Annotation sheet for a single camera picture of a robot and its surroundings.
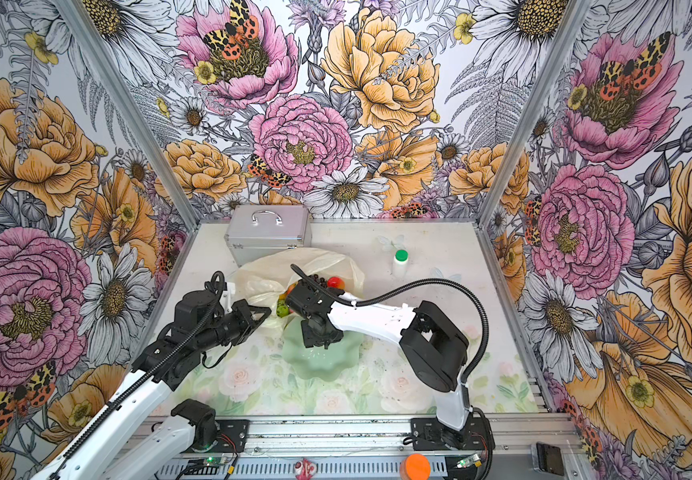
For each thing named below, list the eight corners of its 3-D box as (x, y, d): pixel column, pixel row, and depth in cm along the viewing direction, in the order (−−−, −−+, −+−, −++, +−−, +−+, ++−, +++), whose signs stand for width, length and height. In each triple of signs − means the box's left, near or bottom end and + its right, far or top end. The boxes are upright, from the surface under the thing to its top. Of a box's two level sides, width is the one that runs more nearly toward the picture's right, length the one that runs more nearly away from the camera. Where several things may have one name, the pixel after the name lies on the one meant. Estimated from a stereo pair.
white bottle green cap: (393, 278, 107) (396, 261, 99) (392, 266, 110) (395, 249, 103) (405, 278, 107) (409, 261, 99) (404, 266, 110) (407, 249, 103)
